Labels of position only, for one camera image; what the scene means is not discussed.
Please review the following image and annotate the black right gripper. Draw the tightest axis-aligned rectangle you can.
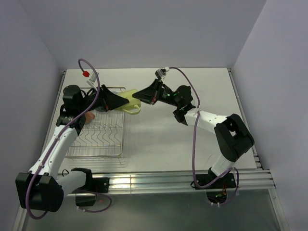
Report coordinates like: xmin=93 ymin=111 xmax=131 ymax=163
xmin=132 ymin=78 xmax=181 ymax=107

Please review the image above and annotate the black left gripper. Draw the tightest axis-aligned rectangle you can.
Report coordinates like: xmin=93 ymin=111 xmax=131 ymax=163
xmin=78 ymin=85 xmax=128 ymax=114

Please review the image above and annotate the pale yellow mug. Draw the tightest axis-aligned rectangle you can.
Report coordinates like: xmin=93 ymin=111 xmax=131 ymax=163
xmin=116 ymin=89 xmax=141 ymax=115

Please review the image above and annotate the pink mug white interior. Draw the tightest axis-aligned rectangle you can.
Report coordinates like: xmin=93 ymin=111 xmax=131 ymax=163
xmin=84 ymin=112 xmax=95 ymax=125

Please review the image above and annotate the dark green ceramic mug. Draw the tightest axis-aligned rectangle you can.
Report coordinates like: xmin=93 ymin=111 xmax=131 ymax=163
xmin=95 ymin=106 xmax=109 ymax=113

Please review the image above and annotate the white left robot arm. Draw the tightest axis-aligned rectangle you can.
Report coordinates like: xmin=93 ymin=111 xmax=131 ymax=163
xmin=15 ymin=85 xmax=129 ymax=213

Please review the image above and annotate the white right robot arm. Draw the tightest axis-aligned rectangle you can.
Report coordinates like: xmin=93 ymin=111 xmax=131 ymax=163
xmin=132 ymin=79 xmax=255 ymax=188

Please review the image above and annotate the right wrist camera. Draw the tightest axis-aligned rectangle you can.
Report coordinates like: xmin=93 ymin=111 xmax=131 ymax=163
xmin=155 ymin=67 xmax=170 ymax=81

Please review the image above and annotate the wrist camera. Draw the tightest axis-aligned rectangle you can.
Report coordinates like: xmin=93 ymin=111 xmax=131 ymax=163
xmin=82 ymin=71 xmax=100 ymax=88
xmin=155 ymin=67 xmax=170 ymax=81

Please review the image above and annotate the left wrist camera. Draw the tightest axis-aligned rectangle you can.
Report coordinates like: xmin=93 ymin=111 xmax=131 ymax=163
xmin=82 ymin=71 xmax=100 ymax=88

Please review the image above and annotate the wire dish rack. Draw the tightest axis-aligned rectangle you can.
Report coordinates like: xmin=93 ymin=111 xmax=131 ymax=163
xmin=62 ymin=87 xmax=127 ymax=158

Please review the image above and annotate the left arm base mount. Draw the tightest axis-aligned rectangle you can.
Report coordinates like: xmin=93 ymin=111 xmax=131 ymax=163
xmin=72 ymin=177 xmax=112 ymax=213

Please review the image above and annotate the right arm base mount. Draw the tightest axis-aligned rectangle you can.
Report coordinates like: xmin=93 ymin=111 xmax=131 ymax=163
xmin=190 ymin=173 xmax=239 ymax=205

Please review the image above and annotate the aluminium rail frame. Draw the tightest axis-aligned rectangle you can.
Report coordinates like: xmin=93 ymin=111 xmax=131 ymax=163
xmin=14 ymin=68 xmax=284 ymax=231

